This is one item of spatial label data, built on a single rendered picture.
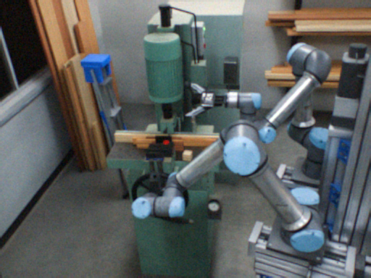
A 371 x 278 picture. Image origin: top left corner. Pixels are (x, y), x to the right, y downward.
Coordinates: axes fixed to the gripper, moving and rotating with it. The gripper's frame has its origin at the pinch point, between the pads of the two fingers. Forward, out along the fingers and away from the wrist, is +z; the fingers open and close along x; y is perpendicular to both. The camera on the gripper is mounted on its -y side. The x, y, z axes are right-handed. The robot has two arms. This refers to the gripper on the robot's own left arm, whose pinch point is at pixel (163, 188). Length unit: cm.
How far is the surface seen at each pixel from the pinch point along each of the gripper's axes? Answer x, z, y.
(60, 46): -111, 111, -94
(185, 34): 7, 24, -77
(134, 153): -22.4, 25.1, -14.7
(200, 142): 12.3, 34.6, -19.9
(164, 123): -4.6, 23.1, -30.9
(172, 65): 4, 7, -58
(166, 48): 3, 1, -65
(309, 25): 87, 186, -117
